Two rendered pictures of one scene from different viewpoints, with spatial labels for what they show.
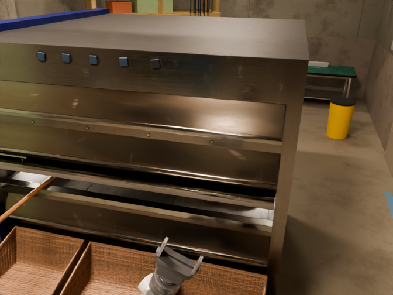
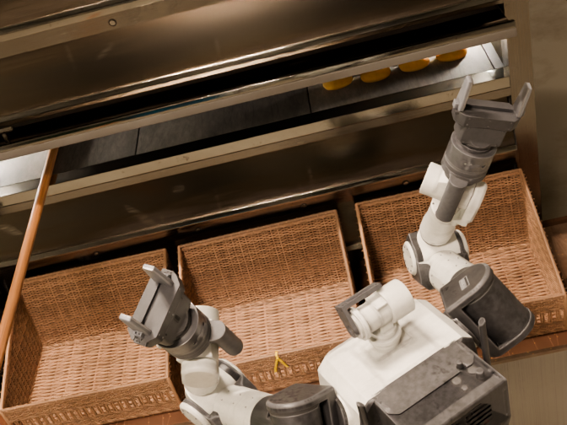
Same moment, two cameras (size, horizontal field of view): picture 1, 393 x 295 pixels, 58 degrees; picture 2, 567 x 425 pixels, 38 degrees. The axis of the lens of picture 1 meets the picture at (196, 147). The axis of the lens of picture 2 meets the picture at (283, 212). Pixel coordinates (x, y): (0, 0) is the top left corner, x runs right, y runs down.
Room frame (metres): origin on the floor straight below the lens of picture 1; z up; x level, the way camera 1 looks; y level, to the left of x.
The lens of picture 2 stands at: (-0.39, 0.62, 2.54)
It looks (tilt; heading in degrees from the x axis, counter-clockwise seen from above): 37 degrees down; 353
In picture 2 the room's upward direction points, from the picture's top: 17 degrees counter-clockwise
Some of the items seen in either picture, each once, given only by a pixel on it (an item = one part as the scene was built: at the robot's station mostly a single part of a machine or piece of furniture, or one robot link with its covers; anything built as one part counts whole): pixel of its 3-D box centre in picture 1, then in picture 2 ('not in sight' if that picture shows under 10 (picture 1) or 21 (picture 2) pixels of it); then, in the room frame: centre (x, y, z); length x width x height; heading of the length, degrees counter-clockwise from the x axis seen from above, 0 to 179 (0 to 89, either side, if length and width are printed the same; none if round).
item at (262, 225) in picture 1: (125, 202); (224, 144); (1.86, 0.44, 1.16); 1.80 x 0.06 x 0.04; 75
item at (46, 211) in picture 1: (126, 223); (235, 183); (1.83, 0.44, 1.02); 1.79 x 0.11 x 0.19; 75
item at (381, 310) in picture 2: not in sight; (382, 313); (0.63, 0.37, 1.46); 0.10 x 0.07 x 0.09; 103
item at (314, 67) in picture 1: (291, 81); not in sight; (7.71, -2.07, 0.44); 2.53 x 0.95 x 0.87; 73
